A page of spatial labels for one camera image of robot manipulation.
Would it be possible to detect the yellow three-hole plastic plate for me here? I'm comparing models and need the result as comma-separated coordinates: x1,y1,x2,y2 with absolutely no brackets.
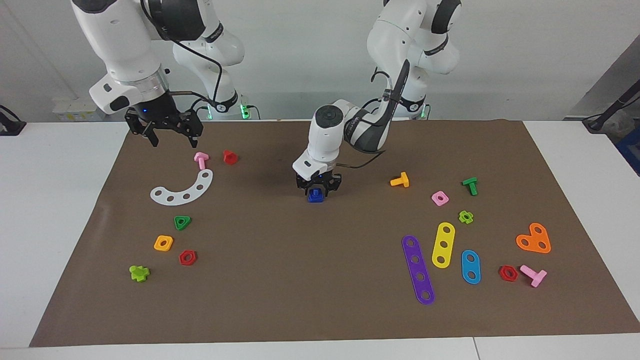
431,222,456,269

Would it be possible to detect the black stand with cables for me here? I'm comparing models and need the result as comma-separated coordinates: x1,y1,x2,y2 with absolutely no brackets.
582,80,640,133

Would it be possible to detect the purple four-hole plastic plate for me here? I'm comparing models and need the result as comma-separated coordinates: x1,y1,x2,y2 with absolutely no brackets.
401,235,436,306

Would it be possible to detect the black clamp mount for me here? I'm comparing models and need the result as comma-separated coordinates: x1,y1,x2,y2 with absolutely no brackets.
0,105,27,137

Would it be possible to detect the white power strip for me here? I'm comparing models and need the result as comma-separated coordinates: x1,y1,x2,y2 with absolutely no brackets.
52,97,108,122

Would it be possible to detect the orange heart-shaped plastic plate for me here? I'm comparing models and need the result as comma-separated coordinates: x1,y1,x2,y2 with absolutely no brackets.
515,222,552,254

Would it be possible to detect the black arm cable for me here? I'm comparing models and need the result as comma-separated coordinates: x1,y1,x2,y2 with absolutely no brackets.
141,0,223,113
335,60,411,170

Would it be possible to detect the white curved five-hole plate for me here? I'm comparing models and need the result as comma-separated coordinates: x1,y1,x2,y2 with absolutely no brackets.
150,169,214,207

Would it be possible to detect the blue plastic crate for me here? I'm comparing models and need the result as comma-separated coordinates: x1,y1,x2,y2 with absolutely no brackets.
616,131,640,177

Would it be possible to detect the blue two-hole plastic plate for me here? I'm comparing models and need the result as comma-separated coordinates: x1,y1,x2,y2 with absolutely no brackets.
460,249,482,285

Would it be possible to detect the brown table mat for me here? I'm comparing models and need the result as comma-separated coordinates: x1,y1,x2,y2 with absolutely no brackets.
29,119,640,348

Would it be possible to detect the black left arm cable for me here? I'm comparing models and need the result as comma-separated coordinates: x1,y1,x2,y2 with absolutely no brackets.
335,60,411,170

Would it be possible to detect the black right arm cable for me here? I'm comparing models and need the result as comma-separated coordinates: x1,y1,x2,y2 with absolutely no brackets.
141,0,223,113

